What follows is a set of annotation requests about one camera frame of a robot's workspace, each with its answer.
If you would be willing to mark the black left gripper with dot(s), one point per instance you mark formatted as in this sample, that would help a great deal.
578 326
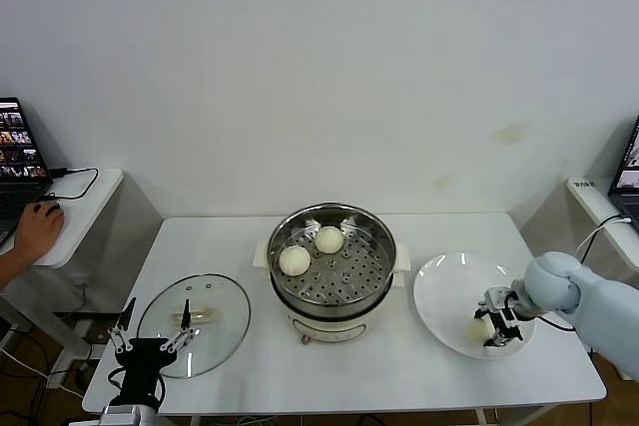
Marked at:
142 361

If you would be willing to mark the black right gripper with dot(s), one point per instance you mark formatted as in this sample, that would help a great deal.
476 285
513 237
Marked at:
506 322

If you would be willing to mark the white steamed baozi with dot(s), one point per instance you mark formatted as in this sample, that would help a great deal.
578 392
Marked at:
294 260
328 239
476 332

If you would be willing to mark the glass pot lid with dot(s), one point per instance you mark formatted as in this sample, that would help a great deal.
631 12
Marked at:
209 326

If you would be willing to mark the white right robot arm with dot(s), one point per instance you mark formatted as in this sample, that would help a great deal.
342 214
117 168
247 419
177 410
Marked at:
599 306

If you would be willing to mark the person's bare forearm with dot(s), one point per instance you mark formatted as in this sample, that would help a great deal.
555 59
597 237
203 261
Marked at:
9 271

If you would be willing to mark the stainless steel steamer basket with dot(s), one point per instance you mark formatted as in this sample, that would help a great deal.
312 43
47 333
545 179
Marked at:
359 271

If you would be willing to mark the person's bare hand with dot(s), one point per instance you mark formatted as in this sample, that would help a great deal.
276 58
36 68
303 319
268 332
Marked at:
39 234

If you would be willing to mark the white round plate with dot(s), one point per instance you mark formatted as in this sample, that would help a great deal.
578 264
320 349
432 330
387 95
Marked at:
444 296

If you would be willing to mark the white side table with mouse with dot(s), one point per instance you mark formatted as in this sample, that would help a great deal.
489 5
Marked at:
85 206

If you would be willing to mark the white side table with label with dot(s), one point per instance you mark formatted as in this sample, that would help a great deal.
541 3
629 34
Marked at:
586 201

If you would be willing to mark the cream electric cooker base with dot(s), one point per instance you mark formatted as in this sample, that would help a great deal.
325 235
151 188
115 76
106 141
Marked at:
329 326

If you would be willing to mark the black computer mouse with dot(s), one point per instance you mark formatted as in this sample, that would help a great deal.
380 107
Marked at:
50 206

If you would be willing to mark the black laptop beside person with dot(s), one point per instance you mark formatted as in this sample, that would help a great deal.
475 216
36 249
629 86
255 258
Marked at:
20 156

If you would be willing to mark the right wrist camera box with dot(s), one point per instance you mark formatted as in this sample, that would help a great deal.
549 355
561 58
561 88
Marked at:
500 298

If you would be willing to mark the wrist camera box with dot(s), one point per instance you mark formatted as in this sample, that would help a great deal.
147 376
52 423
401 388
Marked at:
500 298
120 413

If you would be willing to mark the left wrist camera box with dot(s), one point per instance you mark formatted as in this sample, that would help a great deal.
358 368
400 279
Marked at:
120 413

